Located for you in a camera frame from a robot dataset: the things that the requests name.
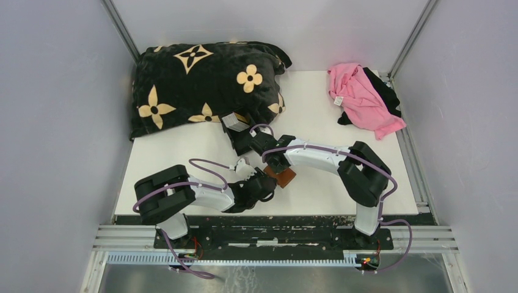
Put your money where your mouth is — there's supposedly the brown leather card holder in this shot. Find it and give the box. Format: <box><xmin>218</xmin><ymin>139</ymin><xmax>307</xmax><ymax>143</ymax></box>
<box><xmin>263</xmin><ymin>166</ymin><xmax>296</xmax><ymax>189</ymax></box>

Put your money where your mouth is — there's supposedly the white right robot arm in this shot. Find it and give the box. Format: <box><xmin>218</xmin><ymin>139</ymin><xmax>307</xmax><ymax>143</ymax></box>
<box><xmin>250</xmin><ymin>130</ymin><xmax>398</xmax><ymax>249</ymax></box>

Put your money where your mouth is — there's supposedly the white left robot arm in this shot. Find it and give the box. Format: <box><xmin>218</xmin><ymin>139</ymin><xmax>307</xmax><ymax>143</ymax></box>
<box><xmin>132</xmin><ymin>160</ymin><xmax>277</xmax><ymax>248</ymax></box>

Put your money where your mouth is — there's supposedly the white card stack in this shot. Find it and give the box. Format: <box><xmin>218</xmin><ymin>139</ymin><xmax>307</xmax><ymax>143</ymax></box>
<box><xmin>221</xmin><ymin>112</ymin><xmax>250</xmax><ymax>132</ymax></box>

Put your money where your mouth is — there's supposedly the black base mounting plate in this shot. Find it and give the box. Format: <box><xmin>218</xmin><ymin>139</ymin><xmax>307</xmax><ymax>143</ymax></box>
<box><xmin>115</xmin><ymin>214</ymin><xmax>436</xmax><ymax>262</ymax></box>

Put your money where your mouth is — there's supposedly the black floral plush pillow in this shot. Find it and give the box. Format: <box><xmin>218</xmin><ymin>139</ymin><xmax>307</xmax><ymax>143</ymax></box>
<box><xmin>129</xmin><ymin>42</ymin><xmax>292</xmax><ymax>139</ymax></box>

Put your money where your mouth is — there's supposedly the pink cloth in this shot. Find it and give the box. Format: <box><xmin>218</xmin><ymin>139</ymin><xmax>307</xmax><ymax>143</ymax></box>
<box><xmin>327</xmin><ymin>63</ymin><xmax>406</xmax><ymax>140</ymax></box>

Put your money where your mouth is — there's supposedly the black cloth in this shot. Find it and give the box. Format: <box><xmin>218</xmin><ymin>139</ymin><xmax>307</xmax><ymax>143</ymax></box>
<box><xmin>337</xmin><ymin>67</ymin><xmax>402</xmax><ymax>131</ymax></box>

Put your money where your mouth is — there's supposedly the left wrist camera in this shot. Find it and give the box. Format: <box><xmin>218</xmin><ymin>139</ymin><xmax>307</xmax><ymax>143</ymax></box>
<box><xmin>229</xmin><ymin>156</ymin><xmax>256</xmax><ymax>179</ymax></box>

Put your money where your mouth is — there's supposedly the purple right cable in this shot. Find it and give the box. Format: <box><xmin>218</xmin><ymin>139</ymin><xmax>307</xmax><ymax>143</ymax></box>
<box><xmin>249</xmin><ymin>123</ymin><xmax>414</xmax><ymax>274</ymax></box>

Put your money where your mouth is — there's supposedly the white slotted cable duct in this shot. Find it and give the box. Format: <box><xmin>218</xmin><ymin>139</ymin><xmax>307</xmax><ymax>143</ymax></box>
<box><xmin>106</xmin><ymin>251</ymin><xmax>360</xmax><ymax>268</ymax></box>

